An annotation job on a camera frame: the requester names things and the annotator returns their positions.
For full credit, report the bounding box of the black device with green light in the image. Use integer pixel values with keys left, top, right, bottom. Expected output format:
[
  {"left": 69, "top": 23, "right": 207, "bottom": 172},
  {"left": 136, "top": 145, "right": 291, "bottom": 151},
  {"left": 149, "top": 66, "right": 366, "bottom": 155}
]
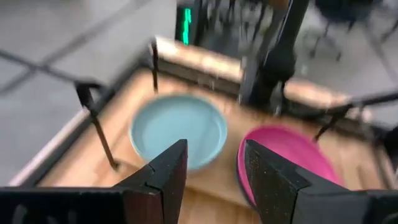
[{"left": 175, "top": 0, "right": 201, "bottom": 48}]

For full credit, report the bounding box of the black metal table frame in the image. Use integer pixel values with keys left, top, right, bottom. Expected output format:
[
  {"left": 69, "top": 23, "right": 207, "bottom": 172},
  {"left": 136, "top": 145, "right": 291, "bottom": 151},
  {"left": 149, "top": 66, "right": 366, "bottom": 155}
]
[{"left": 27, "top": 51, "right": 398, "bottom": 189}]

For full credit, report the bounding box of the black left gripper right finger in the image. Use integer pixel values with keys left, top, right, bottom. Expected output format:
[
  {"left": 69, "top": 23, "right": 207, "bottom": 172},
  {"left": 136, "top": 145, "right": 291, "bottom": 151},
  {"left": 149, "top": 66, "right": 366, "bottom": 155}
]
[{"left": 244, "top": 139, "right": 398, "bottom": 224}]

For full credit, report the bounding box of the pink plate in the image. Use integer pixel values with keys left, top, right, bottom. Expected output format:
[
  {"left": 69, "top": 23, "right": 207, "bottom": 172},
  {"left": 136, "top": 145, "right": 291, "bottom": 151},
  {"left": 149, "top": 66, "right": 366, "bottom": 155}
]
[{"left": 236, "top": 124, "right": 346, "bottom": 208}]

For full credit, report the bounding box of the light blue plate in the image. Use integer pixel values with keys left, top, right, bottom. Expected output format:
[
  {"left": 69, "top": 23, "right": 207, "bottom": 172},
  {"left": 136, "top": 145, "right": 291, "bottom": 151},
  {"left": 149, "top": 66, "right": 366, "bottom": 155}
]
[{"left": 129, "top": 94, "right": 229, "bottom": 172}]

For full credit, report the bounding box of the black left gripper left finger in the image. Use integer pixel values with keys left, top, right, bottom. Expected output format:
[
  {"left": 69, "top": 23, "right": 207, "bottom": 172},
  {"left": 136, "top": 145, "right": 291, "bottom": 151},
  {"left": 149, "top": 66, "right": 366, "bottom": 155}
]
[{"left": 0, "top": 139, "right": 189, "bottom": 224}]

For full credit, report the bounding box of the wooden shelf with black frame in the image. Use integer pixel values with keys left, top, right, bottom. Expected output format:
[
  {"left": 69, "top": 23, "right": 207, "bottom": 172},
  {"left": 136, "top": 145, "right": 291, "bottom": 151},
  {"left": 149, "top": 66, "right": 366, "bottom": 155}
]
[{"left": 74, "top": 37, "right": 388, "bottom": 172}]

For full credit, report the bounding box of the black office chair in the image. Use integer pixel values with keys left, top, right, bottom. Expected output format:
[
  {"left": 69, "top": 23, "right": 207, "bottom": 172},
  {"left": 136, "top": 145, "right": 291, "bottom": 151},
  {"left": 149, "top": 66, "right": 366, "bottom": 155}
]
[{"left": 307, "top": 0, "right": 398, "bottom": 62}]

